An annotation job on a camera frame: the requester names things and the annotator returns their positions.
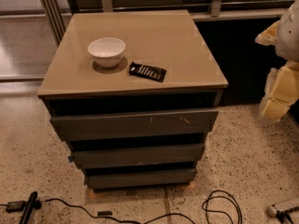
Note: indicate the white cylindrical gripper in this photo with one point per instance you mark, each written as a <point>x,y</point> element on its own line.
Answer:
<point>289,34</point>

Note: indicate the grey drawer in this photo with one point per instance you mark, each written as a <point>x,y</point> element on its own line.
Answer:
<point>137,156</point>
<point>140,179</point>
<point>134,124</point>

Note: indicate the grey three-drawer cabinet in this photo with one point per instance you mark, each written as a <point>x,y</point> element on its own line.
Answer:
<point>76,85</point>

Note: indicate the grey bottom drawer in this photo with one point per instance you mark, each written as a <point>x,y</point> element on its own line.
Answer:
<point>140,179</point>

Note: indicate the grey top drawer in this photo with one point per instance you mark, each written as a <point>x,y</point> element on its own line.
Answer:
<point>134,124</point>

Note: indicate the black snack packet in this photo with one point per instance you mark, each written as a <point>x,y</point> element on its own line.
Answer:
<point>147,71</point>

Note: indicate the white power strip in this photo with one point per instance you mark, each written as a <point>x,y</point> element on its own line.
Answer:
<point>283,207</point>

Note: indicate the white ceramic bowl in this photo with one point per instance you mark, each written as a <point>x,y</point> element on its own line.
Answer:
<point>107,51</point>

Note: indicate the black stick device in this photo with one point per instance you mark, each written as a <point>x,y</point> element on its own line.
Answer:
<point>31,204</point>

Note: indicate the black power adapter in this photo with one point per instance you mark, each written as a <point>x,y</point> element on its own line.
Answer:
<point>15,206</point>

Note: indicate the metal railing frame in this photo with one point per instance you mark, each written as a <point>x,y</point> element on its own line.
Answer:
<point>201,10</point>

